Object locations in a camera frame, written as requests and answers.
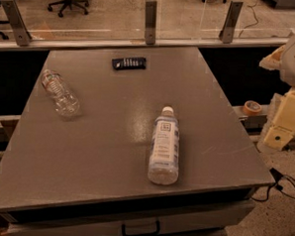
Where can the clear crushed plastic bottle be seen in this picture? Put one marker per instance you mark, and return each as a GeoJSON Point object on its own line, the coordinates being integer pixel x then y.
{"type": "Point", "coordinates": [65, 101]}

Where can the middle metal bracket post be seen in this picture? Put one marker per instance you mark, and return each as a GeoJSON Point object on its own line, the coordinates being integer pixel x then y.
{"type": "Point", "coordinates": [150, 21]}

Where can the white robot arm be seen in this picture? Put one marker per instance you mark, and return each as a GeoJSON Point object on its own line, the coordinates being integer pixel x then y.
{"type": "Point", "coordinates": [287, 74]}

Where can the grey drawer cabinet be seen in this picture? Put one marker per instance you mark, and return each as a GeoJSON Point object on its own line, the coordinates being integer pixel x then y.
{"type": "Point", "coordinates": [203, 220]}

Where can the metal bracket post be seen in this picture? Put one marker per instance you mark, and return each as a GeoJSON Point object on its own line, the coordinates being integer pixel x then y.
{"type": "Point", "coordinates": [150, 21]}
{"type": "Point", "coordinates": [228, 31]}
{"type": "Point", "coordinates": [20, 32]}

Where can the right metal bracket post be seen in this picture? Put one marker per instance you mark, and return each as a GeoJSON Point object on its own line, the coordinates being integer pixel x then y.
{"type": "Point", "coordinates": [228, 31]}

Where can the blue label plastic bottle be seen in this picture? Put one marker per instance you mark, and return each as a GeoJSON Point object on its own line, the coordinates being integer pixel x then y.
{"type": "Point", "coordinates": [163, 161]}

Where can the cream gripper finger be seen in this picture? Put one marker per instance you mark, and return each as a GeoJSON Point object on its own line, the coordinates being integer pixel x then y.
{"type": "Point", "coordinates": [272, 61]}
{"type": "Point", "coordinates": [282, 127]}

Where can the left metal bracket post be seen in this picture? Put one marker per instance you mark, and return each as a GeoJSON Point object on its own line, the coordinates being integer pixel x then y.
{"type": "Point", "coordinates": [20, 32]}

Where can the roll of tan tape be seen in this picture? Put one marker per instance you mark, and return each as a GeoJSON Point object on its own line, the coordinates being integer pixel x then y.
{"type": "Point", "coordinates": [252, 108]}

